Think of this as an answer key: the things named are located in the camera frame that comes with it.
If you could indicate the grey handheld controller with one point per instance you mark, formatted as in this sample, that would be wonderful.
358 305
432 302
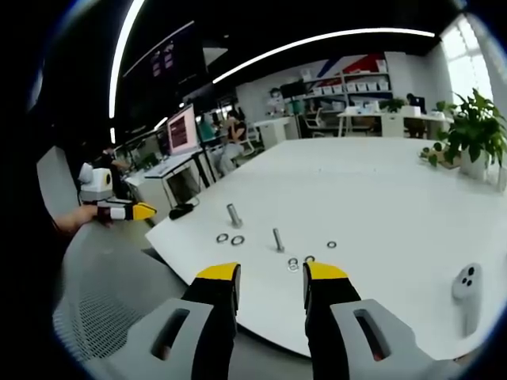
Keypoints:
468 295

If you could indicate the black computer mouse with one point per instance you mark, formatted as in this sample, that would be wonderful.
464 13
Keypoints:
180 211

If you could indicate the person's left hand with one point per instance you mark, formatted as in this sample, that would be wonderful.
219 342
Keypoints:
81 218

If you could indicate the green potted plant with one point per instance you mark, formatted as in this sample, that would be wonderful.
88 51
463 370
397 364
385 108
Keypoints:
473 130

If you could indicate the white storage shelf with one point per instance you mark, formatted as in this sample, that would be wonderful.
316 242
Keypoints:
348 85

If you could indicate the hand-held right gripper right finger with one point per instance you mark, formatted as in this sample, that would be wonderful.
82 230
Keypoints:
336 305

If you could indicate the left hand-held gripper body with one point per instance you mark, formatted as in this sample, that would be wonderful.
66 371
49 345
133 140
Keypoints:
95 184

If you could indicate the computer monitor with pink screen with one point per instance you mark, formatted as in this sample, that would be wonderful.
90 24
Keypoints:
183 130

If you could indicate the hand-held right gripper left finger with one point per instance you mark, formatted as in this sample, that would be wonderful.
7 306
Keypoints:
214 301

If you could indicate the small green plant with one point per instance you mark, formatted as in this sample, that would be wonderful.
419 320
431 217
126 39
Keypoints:
392 104

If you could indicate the white office chair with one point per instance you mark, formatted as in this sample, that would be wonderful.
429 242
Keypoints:
247 143

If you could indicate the thick threaded stud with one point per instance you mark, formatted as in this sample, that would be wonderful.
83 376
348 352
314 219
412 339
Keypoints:
234 216

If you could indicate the white office desk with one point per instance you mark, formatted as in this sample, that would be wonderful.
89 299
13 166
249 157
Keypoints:
174 178

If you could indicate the grey mesh office chair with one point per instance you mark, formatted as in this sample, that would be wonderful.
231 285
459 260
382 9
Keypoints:
111 293

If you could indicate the thin threaded stud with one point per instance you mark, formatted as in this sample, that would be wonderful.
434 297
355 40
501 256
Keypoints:
278 240

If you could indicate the white desk with boxes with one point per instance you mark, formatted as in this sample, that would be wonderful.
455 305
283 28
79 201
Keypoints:
392 118

